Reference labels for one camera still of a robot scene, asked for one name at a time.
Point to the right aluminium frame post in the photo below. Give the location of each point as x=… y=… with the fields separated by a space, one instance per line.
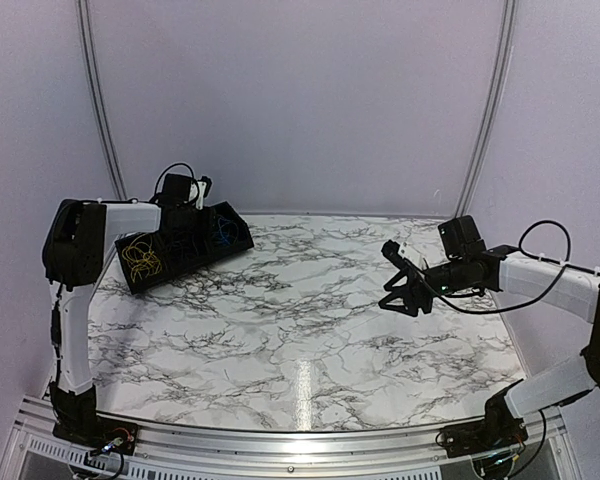
x=494 y=96

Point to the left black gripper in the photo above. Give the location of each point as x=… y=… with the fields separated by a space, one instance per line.
x=205 y=224

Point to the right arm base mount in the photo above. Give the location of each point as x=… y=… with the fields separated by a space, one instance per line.
x=473 y=438

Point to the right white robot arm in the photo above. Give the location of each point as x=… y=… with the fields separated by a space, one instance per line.
x=538 y=279

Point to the black three-compartment bin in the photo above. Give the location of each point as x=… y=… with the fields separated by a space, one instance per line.
x=147 y=262

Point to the aluminium frame post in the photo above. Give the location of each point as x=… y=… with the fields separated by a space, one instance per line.
x=89 y=54
x=494 y=96

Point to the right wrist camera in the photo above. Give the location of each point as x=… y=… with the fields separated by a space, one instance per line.
x=401 y=254

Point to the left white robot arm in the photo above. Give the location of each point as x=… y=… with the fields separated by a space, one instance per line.
x=81 y=234

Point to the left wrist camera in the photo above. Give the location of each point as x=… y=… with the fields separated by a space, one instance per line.
x=199 y=191

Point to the left aluminium frame post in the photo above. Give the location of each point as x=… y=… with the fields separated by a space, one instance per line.
x=89 y=54

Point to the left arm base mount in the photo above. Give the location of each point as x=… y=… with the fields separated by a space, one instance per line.
x=101 y=434

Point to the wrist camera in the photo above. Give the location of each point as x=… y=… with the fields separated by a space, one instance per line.
x=401 y=254
x=199 y=191

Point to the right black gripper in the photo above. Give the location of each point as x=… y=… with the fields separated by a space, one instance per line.
x=409 y=292

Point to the aluminium front rail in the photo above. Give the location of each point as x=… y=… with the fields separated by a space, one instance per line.
x=172 y=451

